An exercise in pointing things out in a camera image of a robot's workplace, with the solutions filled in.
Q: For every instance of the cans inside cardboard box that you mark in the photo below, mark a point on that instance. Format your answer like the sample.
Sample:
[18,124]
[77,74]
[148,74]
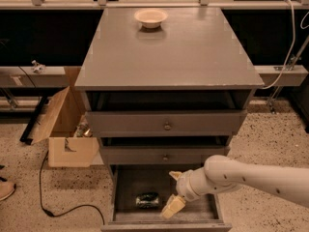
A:
[83,130]

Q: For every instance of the crumpled item on shelf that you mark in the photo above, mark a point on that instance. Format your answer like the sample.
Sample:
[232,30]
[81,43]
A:
[37,67]

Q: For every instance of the open cardboard box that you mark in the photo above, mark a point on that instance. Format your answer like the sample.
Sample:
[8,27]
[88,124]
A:
[58,124]

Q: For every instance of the top grey drawer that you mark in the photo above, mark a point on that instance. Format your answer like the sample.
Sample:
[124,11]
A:
[165,123]

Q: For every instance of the brown shoe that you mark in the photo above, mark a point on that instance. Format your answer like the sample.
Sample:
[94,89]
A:
[6,190]

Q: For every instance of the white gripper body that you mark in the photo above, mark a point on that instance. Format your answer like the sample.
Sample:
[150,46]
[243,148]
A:
[183,184]

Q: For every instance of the white bowl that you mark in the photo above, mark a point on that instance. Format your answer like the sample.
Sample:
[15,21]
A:
[150,18]

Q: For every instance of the middle grey drawer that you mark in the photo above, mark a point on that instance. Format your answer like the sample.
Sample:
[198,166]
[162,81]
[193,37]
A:
[160,155]

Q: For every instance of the grey drawer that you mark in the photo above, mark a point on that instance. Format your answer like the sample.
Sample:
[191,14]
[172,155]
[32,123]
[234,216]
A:
[165,123]
[160,155]
[203,215]

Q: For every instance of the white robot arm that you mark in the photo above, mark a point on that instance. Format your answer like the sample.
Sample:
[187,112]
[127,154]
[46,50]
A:
[221,174]

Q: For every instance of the grey drawer cabinet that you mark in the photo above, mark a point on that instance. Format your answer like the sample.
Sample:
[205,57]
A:
[192,62]

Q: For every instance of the bottom grey drawer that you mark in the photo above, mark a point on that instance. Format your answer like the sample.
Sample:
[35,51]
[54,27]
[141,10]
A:
[203,215]

